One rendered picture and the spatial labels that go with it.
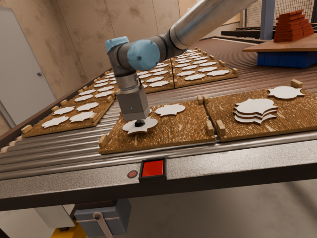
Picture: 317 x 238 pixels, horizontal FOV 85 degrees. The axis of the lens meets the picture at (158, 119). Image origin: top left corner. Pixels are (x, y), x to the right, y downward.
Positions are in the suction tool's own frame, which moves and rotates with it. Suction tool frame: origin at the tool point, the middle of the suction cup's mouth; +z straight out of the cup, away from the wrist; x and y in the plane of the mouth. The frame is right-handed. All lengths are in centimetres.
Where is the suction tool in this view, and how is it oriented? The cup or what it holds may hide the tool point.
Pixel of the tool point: (140, 127)
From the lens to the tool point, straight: 67.2
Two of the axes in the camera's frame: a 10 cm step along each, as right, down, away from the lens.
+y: -9.6, 0.8, 2.7
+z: 2.0, 8.8, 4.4
